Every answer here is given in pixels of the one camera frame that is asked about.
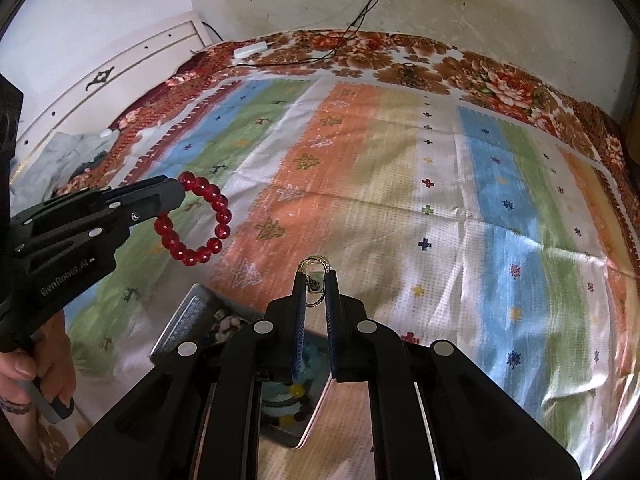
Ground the red bead bracelet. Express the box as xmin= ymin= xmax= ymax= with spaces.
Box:
xmin=154 ymin=171 xmax=233 ymax=266

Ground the gold earring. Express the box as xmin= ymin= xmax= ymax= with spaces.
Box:
xmin=297 ymin=255 xmax=333 ymax=309

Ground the light blue bead bracelet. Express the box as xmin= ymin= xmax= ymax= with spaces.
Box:
xmin=260 ymin=342 xmax=331 ymax=406

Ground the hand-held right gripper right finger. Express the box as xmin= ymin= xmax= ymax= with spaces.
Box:
xmin=325 ymin=270 xmax=583 ymax=480

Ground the white headboard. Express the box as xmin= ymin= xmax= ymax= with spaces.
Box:
xmin=10 ymin=7 xmax=221 ymax=176

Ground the person's left hand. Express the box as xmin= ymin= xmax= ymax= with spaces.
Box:
xmin=0 ymin=310 xmax=76 ymax=463

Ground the metal tin box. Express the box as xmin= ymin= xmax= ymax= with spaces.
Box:
xmin=149 ymin=282 xmax=335 ymax=451

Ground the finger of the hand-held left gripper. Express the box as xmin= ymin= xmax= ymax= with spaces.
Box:
xmin=10 ymin=186 xmax=111 ymax=232
xmin=15 ymin=175 xmax=188 ymax=261

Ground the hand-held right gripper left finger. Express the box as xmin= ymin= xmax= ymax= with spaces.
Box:
xmin=55 ymin=272 xmax=308 ymax=480

